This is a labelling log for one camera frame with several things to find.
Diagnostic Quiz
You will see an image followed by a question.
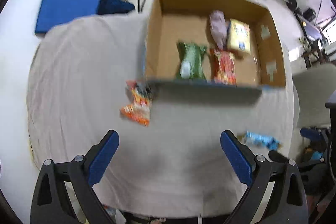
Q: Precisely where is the light blue snack bag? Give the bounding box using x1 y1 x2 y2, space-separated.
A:
237 131 282 150

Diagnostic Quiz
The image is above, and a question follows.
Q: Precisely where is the orange panda snack bag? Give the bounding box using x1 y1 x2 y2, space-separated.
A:
120 81 153 126

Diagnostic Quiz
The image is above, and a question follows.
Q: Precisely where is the green snack bag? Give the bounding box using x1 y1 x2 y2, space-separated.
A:
176 41 207 80

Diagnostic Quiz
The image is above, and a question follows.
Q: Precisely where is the dark wooden stool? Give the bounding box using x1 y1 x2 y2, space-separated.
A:
299 38 330 69

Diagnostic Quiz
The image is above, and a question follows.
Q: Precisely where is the red snack bag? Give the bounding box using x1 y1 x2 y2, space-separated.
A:
210 49 236 85

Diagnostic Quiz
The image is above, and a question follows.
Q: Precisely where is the white tablecloth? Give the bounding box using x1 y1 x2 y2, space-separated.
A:
26 14 293 218

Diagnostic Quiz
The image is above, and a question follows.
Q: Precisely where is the yellow tissue pack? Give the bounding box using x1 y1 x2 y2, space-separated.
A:
227 19 251 55

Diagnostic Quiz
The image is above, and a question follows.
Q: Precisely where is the lavender cloth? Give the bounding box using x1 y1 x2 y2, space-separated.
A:
210 10 228 50

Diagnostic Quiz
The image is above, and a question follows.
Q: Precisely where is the cardboard box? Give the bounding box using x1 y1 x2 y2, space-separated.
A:
143 0 286 94

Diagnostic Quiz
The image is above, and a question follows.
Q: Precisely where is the blue foam mat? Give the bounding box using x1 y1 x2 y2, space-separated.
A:
35 0 100 34

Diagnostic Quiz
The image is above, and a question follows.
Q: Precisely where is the dark blue fabric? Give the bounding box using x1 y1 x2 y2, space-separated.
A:
96 0 135 15

